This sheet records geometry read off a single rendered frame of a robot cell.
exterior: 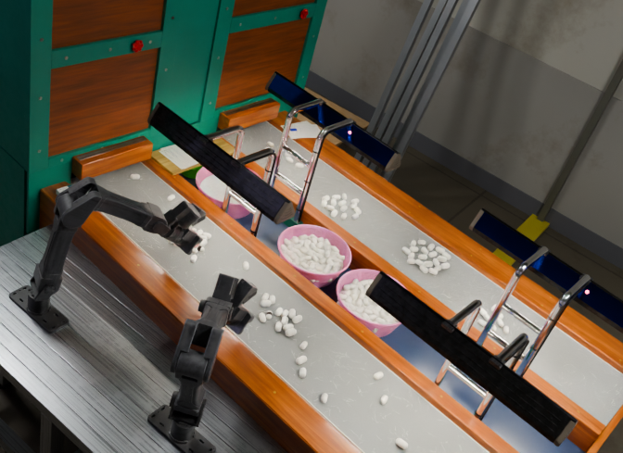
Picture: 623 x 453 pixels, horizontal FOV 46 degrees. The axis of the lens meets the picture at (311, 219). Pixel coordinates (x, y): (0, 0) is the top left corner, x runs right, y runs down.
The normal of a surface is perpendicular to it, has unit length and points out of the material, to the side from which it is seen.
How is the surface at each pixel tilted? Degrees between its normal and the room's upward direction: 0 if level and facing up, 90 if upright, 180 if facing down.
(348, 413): 0
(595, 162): 90
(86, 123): 90
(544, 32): 90
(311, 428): 0
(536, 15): 90
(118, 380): 0
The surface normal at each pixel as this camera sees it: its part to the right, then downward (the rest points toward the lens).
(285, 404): 0.24, -0.77
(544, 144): -0.59, 0.37
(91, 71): 0.72, 0.54
